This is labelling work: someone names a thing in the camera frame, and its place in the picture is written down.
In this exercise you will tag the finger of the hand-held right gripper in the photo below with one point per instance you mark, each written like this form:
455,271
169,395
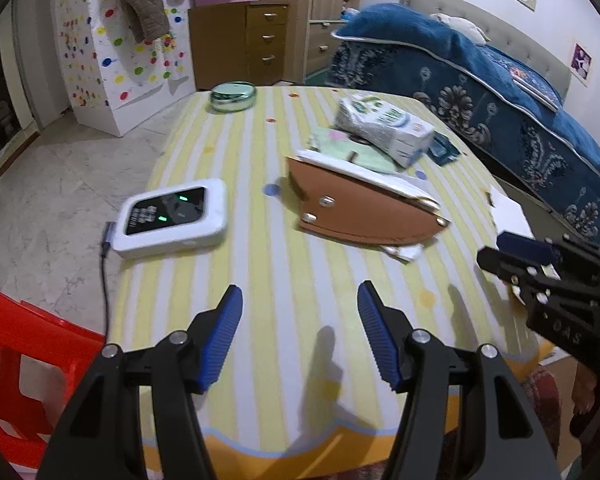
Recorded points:
507,265
525,247

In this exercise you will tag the brown leather pouch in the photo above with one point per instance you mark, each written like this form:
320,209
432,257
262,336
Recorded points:
350,210

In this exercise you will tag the brown quilted jacket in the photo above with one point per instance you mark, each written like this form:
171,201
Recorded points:
140,5

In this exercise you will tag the grey upholstered bed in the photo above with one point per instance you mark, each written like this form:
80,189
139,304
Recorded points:
530,30

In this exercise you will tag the round green tin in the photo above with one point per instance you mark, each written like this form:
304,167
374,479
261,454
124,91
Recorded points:
232,96

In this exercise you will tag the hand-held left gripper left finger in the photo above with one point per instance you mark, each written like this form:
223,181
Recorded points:
222,340

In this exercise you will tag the red plastic chair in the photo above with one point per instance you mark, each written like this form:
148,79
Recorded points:
30,340

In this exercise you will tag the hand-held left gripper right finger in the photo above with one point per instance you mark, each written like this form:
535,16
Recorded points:
380,340

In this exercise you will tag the blue floral blanket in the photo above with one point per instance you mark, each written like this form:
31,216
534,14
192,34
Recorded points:
430,45

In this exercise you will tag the white green tissue pack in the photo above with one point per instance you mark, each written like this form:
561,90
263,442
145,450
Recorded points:
380,125

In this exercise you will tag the yellow striped tablecloth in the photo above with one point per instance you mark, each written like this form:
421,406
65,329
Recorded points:
280,270

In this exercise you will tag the small wall poster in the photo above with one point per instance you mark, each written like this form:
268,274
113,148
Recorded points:
581,60

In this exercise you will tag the white pocket router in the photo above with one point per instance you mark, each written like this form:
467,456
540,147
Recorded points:
170,210

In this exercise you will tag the brown cardboard box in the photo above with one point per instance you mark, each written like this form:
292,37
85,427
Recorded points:
555,365

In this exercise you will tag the person's right hand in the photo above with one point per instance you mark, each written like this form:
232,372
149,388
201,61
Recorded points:
585,395

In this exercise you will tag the white paper sheet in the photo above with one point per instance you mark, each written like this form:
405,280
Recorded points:
510,215

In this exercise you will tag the green and pink paper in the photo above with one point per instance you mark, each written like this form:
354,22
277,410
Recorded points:
340,147

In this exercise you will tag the folded white towel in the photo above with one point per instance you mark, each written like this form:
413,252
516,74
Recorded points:
540,91

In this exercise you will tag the wooden drawer cabinet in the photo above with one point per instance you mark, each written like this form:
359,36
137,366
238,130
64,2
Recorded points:
220,45

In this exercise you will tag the white dotted cabinet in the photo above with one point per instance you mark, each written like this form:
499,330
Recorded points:
105,60

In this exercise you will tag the white pillow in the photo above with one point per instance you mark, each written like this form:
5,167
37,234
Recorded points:
460,25

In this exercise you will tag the crumpled white wrapper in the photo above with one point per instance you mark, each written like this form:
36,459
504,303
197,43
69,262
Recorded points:
405,252

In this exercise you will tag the dark blue small packet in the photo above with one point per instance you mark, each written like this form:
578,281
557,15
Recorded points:
442,150

